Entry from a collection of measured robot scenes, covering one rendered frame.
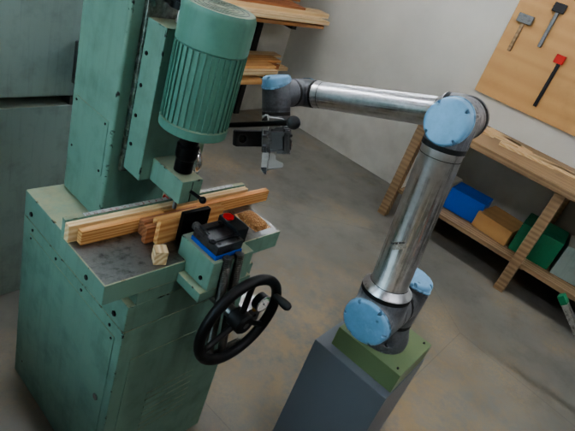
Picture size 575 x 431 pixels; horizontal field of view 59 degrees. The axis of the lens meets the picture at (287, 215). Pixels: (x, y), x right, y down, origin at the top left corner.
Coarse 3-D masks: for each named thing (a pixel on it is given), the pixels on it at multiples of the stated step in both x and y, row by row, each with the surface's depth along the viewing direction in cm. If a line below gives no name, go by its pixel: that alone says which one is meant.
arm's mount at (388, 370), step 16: (336, 336) 173; (352, 336) 169; (416, 336) 180; (352, 352) 170; (368, 352) 166; (400, 352) 170; (416, 352) 172; (368, 368) 167; (384, 368) 163; (400, 368) 163; (384, 384) 164
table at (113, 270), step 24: (120, 240) 130; (264, 240) 155; (72, 264) 123; (96, 264) 120; (120, 264) 122; (144, 264) 125; (168, 264) 128; (96, 288) 117; (120, 288) 119; (144, 288) 125; (192, 288) 129; (216, 288) 131
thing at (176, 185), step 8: (160, 160) 138; (168, 160) 139; (152, 168) 139; (160, 168) 137; (168, 168) 135; (152, 176) 140; (160, 176) 137; (168, 176) 135; (176, 176) 133; (184, 176) 134; (192, 176) 136; (160, 184) 138; (168, 184) 136; (176, 184) 133; (184, 184) 132; (192, 184) 134; (200, 184) 137; (168, 192) 137; (176, 192) 134; (184, 192) 134; (176, 200) 135; (184, 200) 136; (192, 200) 138
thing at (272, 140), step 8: (280, 128) 142; (288, 128) 139; (264, 136) 139; (272, 136) 140; (280, 136) 140; (288, 136) 139; (264, 144) 140; (272, 144) 140; (280, 144) 140; (288, 144) 140; (280, 152) 140; (288, 152) 141
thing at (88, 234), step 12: (252, 192) 165; (264, 192) 169; (192, 204) 148; (204, 204) 150; (216, 204) 154; (228, 204) 158; (240, 204) 163; (132, 216) 134; (144, 216) 135; (84, 228) 123; (96, 228) 125; (108, 228) 127; (120, 228) 130; (132, 228) 133; (84, 240) 124; (96, 240) 127
